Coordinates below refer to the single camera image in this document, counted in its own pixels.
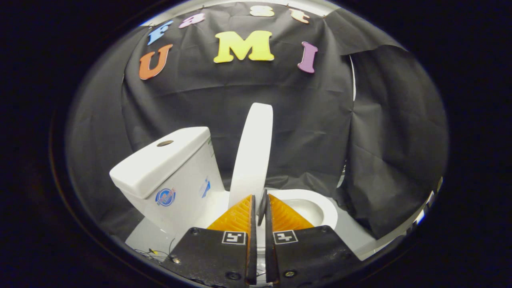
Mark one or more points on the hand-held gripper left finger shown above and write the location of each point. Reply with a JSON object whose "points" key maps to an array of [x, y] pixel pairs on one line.
{"points": [[212, 252]]}

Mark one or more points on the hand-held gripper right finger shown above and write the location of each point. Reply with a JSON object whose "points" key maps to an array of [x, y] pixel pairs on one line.
{"points": [[312, 252]]}

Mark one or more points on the white toilet lid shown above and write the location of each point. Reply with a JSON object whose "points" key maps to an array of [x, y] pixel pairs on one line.
{"points": [[252, 160]]}

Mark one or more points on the white ceramic toilet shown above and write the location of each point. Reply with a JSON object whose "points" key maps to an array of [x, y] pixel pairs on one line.
{"points": [[176, 160]]}

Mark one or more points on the black backdrop cloth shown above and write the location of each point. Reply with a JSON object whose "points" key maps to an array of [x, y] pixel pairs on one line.
{"points": [[300, 132]]}

